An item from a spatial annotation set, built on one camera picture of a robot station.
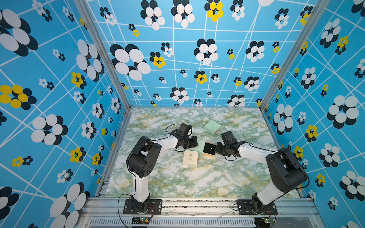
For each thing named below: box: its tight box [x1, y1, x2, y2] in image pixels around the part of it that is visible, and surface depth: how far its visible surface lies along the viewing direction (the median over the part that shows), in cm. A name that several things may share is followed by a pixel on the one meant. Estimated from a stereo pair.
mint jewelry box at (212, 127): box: [204, 119, 221, 136], surface depth 106 cm
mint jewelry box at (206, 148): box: [194, 138, 217, 158], surface depth 95 cm
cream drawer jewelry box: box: [182, 150, 199, 167], surface depth 90 cm
